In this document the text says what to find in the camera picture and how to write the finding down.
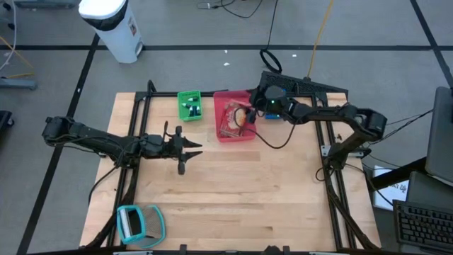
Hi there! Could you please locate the black aluminium table frame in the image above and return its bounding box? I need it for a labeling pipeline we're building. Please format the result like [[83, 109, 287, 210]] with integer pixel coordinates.
[[84, 79, 382, 253]]

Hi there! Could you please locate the pink plastic bin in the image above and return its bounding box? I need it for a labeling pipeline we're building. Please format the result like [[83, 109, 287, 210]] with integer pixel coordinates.
[[212, 89, 258, 143]]

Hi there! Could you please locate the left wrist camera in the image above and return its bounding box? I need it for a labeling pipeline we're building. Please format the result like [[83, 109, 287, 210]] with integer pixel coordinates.
[[141, 133, 166, 157]]

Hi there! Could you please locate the grey monitor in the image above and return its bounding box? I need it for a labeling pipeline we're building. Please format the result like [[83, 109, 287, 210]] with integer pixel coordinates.
[[424, 86, 453, 187]]

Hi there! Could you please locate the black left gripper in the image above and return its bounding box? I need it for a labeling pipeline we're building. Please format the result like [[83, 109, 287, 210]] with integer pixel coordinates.
[[163, 125, 204, 176]]

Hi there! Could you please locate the teal mesh desk organizer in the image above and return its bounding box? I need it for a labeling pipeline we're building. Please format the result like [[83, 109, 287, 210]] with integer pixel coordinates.
[[116, 204, 166, 249]]

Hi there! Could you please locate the white paper sheet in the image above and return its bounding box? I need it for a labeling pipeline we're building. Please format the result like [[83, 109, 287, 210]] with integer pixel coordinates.
[[373, 165, 410, 212]]

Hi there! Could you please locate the thin black hanging cable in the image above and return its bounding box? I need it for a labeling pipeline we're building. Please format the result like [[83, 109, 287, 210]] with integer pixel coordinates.
[[260, 0, 283, 74]]

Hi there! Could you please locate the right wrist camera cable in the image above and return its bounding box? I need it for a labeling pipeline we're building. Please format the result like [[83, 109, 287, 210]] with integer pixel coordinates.
[[233, 106, 297, 149]]

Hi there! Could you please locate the white trash bin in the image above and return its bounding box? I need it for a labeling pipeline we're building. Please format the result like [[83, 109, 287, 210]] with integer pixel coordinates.
[[78, 0, 144, 64]]

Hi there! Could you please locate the black perforated electronics box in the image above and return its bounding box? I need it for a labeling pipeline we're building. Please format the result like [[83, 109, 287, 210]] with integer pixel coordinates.
[[259, 70, 350, 103]]

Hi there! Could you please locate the yellow hanging cable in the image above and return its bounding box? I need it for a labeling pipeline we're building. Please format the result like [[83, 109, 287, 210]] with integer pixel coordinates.
[[306, 0, 334, 79]]

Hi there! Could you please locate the grey stand foot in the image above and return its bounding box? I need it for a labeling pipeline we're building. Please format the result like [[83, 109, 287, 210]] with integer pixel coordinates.
[[0, 77, 38, 91]]

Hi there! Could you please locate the black floor cable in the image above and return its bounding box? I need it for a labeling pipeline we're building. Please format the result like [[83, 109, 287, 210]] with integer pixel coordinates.
[[197, 0, 265, 19]]

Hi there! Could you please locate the yellow floor cable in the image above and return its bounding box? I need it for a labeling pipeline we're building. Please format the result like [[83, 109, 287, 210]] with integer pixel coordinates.
[[0, 35, 36, 79]]

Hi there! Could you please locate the black keyboard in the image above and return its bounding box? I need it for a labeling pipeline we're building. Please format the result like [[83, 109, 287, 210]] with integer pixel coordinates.
[[392, 199, 453, 254]]

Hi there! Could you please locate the red plastic-wrapped paper packet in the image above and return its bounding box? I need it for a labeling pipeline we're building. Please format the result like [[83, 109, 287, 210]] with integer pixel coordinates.
[[218, 125, 246, 140], [219, 101, 248, 137]]

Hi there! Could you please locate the green plastic basket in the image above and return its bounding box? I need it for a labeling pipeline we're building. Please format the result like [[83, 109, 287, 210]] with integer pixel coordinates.
[[176, 90, 204, 123]]

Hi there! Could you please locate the white floor cable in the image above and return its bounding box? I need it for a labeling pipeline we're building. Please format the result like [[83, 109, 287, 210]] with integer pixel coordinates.
[[0, 0, 18, 72]]

